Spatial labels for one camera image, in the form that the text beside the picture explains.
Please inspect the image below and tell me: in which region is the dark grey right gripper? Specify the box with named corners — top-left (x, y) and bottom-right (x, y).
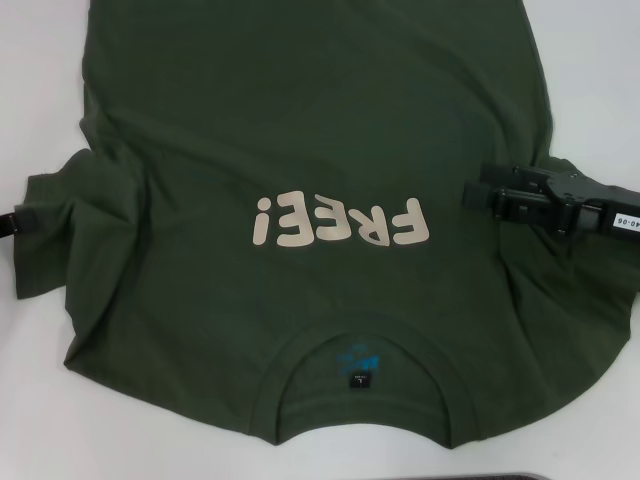
top-left (461, 163), bottom-right (640, 240)

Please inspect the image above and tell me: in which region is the dark green FREE t-shirt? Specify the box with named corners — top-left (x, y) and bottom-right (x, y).
top-left (12, 0), bottom-right (640, 454)

